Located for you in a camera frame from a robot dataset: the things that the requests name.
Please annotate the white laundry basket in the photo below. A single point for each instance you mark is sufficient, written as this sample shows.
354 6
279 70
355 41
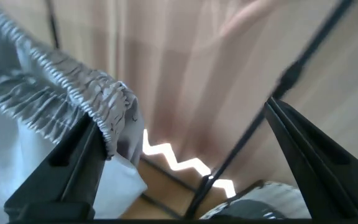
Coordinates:
275 199

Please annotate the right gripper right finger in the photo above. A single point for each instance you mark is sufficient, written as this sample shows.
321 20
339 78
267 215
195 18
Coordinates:
346 199

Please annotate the black clothes rack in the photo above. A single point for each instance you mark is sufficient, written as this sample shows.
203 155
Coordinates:
287 79

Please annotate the beige curtain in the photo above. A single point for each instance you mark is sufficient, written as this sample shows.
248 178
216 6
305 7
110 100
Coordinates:
197 62

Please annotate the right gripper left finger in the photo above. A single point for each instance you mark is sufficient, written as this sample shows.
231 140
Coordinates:
36 199

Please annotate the pale grey shorts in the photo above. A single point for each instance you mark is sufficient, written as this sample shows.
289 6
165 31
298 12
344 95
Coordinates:
26 93

